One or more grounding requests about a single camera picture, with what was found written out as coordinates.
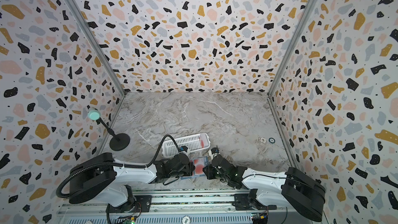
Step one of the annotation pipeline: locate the white plastic basket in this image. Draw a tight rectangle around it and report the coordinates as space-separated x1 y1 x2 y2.
162 133 211 158

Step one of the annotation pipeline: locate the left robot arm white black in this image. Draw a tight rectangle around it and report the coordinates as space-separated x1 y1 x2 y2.
57 152 195 208

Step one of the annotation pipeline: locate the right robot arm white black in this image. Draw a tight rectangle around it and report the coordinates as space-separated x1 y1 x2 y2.
203 155 326 222

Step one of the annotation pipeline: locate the stack of red-circle cards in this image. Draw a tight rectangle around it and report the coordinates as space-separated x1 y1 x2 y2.
200 133 210 149

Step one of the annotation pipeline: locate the black stand with green ball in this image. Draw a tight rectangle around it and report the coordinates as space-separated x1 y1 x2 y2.
88 110 131 151

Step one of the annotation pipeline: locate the black corrugated cable hose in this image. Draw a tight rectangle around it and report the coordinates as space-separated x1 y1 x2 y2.
55 134 182 199

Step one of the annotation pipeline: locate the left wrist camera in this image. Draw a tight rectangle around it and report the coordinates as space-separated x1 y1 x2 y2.
179 146 189 154

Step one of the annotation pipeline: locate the aluminium rail base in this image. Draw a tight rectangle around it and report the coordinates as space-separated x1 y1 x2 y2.
54 189 333 224

